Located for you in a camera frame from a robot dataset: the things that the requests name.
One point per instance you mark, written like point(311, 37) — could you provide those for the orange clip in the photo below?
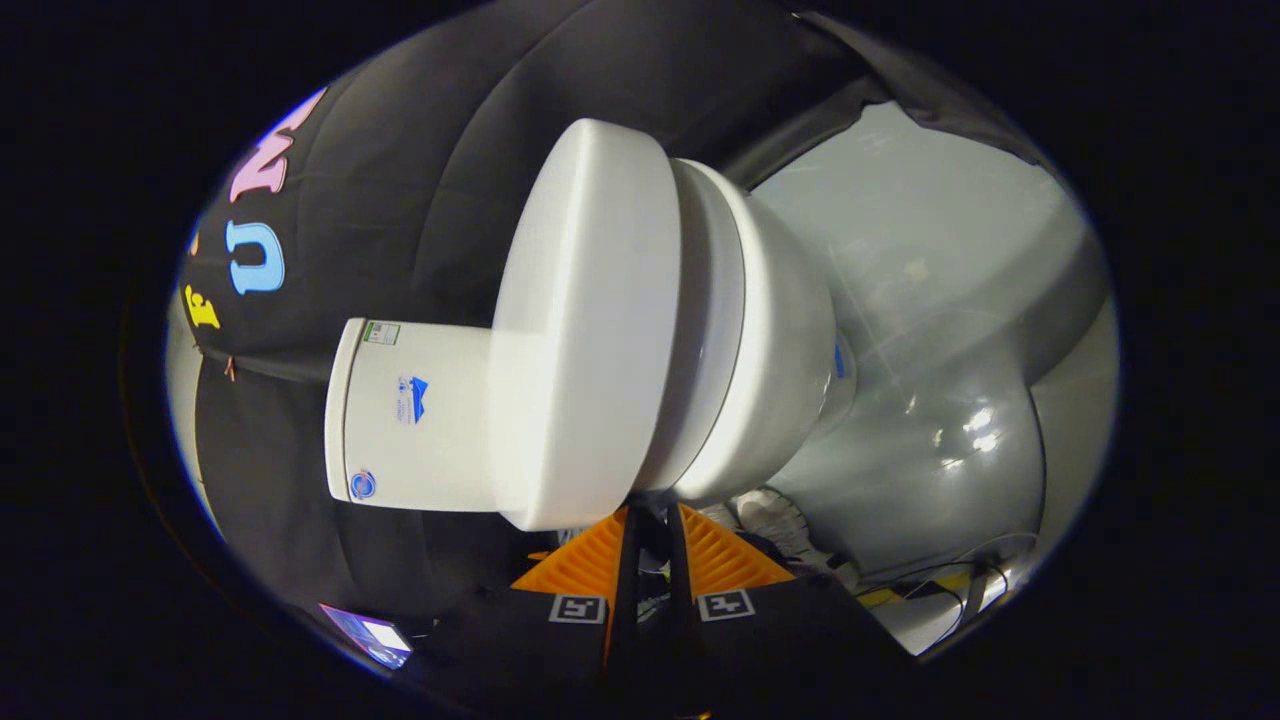
point(230, 368)

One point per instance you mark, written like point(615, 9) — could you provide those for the computer monitor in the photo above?
point(372, 635)

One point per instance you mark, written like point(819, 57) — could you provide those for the white toilet lid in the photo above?
point(585, 330)

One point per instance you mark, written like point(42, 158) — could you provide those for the black backdrop cloth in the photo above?
point(400, 200)

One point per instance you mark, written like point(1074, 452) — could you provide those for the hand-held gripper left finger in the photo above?
point(625, 570)

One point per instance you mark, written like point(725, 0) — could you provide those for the person's white shoe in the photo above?
point(790, 520)

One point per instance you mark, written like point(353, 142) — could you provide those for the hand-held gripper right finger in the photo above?
point(680, 570)

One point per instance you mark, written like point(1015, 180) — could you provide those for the white toilet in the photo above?
point(780, 340)

